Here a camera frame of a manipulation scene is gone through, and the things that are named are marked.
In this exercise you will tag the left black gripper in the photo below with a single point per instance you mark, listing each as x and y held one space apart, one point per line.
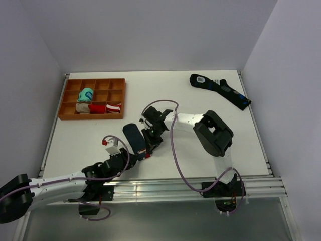
124 154

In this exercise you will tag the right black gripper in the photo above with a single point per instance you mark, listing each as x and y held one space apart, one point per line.
152 143

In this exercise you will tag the navy cartoon sock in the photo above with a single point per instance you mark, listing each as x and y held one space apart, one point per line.
136 141

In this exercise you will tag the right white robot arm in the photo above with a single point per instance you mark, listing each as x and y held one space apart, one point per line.
212 133

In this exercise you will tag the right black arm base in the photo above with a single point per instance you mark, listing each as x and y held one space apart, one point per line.
230 192

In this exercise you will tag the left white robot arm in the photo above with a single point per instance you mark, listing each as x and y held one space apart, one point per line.
23 194

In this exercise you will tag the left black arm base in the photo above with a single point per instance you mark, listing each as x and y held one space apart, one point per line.
91 204

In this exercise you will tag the red white striped sock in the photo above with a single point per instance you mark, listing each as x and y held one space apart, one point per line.
104 109

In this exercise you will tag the beige rolled sock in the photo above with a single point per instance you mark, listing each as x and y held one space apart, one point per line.
82 108

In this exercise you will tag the orange compartment tray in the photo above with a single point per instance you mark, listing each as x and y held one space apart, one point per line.
105 91

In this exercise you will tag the teal rolled sock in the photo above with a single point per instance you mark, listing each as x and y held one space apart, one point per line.
86 95

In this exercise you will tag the black blue sports sock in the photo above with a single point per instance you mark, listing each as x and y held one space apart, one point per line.
221 87

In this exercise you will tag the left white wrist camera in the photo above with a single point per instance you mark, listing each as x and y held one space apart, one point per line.
111 146

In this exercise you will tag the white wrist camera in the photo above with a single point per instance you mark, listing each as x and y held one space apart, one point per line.
144 121
111 146

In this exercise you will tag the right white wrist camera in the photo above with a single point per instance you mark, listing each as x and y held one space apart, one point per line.
144 121

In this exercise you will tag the aluminium front rail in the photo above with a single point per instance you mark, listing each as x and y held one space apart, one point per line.
177 190

